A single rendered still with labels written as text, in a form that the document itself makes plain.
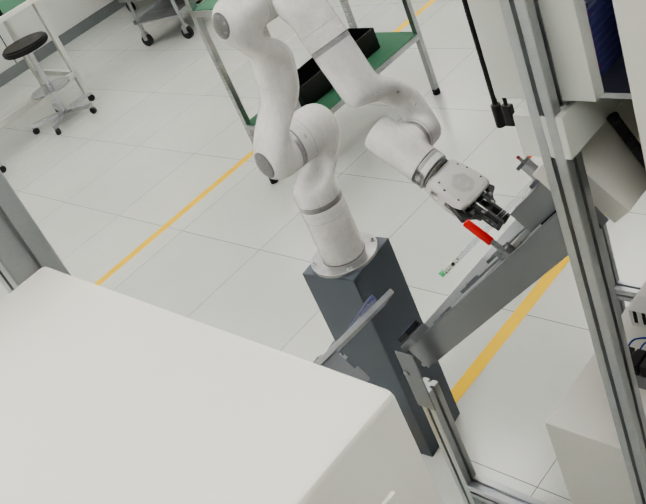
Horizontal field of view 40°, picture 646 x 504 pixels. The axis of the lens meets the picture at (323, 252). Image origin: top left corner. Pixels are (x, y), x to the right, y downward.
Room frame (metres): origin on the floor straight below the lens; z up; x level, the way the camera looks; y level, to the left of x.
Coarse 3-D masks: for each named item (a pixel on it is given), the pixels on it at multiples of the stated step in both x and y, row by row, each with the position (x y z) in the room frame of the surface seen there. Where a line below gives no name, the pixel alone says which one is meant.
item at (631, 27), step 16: (624, 0) 0.96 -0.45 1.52; (640, 0) 0.94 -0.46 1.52; (624, 16) 0.96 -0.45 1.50; (640, 16) 0.94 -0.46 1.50; (624, 32) 0.96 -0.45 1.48; (640, 32) 0.95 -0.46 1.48; (624, 48) 0.97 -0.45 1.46; (640, 48) 0.95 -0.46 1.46; (640, 64) 0.95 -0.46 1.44; (640, 80) 0.96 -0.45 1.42; (640, 96) 0.96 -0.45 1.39; (640, 112) 0.96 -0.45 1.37; (640, 128) 0.97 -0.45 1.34
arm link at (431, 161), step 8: (432, 152) 1.58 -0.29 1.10; (440, 152) 1.59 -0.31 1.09; (424, 160) 1.57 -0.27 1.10; (432, 160) 1.56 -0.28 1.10; (440, 160) 1.57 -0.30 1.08; (424, 168) 1.56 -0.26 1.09; (432, 168) 1.56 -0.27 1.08; (416, 176) 1.56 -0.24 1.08; (424, 176) 1.56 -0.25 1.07; (416, 184) 1.58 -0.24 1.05; (424, 184) 1.58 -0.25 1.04
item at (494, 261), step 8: (520, 232) 1.57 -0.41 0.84; (528, 232) 1.54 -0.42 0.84; (512, 240) 1.59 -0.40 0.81; (520, 240) 1.53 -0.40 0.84; (496, 256) 1.64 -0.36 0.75; (488, 264) 1.66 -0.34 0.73; (496, 264) 1.48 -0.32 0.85; (488, 272) 1.47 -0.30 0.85; (472, 280) 1.60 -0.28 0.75; (480, 280) 1.48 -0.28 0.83; (464, 288) 1.59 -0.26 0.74; (472, 288) 1.45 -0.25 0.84
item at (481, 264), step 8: (512, 224) 1.75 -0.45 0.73; (520, 224) 1.75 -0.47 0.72; (504, 232) 1.73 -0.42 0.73; (512, 232) 1.73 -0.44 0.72; (496, 240) 1.72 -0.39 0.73; (504, 240) 1.72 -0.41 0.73; (488, 256) 1.68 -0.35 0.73; (480, 264) 1.66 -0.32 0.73; (472, 272) 1.65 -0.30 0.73; (480, 272) 1.65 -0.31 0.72; (464, 280) 1.63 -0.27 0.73; (456, 288) 1.61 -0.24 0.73; (448, 296) 1.60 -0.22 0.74; (456, 296) 1.60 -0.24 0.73; (448, 304) 1.58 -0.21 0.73; (440, 312) 1.57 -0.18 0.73; (432, 320) 1.55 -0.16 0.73
